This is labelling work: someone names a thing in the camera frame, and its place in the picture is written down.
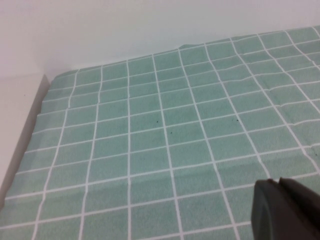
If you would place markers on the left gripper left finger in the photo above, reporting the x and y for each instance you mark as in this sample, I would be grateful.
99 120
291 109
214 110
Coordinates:
270 212

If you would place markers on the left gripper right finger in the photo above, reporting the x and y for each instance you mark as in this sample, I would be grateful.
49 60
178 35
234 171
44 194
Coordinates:
307 217

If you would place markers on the green checked tablecloth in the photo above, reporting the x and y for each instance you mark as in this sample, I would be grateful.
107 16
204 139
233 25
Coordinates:
150 125

